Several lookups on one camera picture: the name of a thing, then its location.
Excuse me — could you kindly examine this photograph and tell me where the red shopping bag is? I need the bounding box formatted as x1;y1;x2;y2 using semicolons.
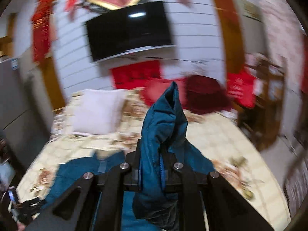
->
227;68;256;109

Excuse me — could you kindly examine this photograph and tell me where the dark red velvet cushion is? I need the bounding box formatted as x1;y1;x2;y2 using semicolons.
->
185;74;232;115

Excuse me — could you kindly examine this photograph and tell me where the white square pillow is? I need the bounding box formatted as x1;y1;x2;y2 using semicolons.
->
72;89;127;136

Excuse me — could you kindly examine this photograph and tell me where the grey refrigerator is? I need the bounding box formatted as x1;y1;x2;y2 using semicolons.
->
1;59;49;169

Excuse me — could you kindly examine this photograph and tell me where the red tasselled wall hanging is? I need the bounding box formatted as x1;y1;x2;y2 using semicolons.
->
31;0;54;63

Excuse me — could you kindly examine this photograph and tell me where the red calligraphy banner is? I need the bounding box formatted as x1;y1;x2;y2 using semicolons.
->
110;59;161;89

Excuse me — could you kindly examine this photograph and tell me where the wooden chair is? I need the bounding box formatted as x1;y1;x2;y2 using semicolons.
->
237;55;287;151

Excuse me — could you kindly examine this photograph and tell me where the red heart-shaped cushion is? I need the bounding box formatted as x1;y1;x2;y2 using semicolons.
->
141;78;186;108

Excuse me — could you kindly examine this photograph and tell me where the floral cream bed sheet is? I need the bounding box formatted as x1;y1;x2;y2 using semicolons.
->
17;88;291;230

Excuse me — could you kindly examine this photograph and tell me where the wall-mounted black television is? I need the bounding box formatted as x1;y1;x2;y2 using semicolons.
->
86;1;174;62

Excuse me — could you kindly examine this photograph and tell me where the teal down puffer jacket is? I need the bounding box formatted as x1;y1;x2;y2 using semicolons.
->
46;83;213;230

